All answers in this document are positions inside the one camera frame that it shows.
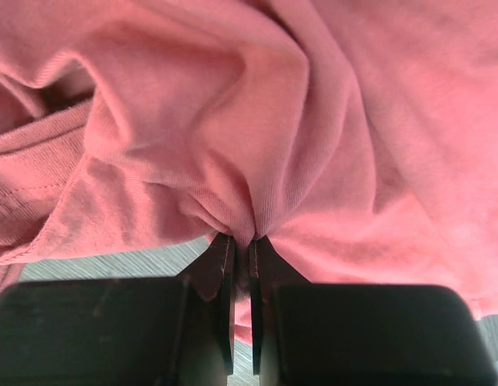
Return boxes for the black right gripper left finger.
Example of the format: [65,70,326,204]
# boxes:
[0,234,236,385]

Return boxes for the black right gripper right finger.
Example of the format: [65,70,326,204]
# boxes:
[249,238,498,385]

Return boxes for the pink t-shirt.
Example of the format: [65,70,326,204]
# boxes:
[0,0,498,345]

